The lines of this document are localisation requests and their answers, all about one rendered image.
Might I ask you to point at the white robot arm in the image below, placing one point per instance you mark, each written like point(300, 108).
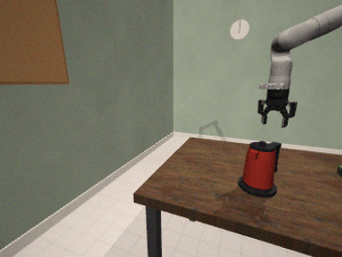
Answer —
point(281, 64)

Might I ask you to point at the black round kettle base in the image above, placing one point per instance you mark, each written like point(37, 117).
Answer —
point(246, 189)

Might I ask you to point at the red kettle with black handle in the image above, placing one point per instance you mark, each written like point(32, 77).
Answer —
point(260, 165)

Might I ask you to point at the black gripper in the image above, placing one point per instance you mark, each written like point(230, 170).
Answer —
point(278, 105)

